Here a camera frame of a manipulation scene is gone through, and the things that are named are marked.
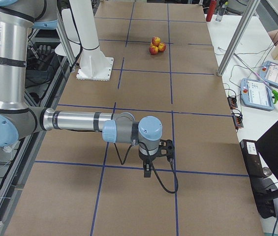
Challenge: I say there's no white pedestal column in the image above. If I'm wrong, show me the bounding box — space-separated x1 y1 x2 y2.
70 0 114 81

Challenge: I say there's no red yellow apple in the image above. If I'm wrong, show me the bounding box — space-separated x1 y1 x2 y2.
158 42 166 52
149 45 158 55
151 36 161 47

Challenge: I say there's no near black connector block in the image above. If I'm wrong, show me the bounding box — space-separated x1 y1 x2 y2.
231 109 244 130

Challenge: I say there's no far black connector block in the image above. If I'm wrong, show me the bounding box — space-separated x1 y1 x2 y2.
227 88 238 109

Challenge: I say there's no clear bottle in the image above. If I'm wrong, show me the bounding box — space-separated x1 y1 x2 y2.
216 0 228 22

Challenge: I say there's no black connector block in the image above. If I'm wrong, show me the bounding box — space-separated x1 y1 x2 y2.
227 88 238 109
231 109 244 130

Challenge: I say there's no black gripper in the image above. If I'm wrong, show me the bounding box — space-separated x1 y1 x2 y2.
139 142 161 177

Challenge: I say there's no near teach pendant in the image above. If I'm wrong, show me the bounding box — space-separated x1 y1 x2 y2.
241 78 274 111

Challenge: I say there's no red bottle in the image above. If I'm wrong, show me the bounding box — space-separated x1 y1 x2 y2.
206 0 217 22

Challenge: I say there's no black computer box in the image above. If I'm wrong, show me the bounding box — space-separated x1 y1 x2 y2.
240 139 278 219

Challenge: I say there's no teach pendant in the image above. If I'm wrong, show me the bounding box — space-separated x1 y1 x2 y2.
259 61 278 88
241 78 274 111

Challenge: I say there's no black camera cable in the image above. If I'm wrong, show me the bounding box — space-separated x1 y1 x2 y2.
114 142 179 194

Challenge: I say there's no far teach pendant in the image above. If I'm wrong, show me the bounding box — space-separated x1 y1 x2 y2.
259 61 278 88

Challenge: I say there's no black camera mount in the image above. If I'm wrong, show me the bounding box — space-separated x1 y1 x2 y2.
157 139 175 159

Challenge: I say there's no aluminium frame post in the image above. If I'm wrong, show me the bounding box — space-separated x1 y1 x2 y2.
217 0 260 77

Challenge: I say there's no green handled grabber tool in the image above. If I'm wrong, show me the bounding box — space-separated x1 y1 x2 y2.
233 53 278 104

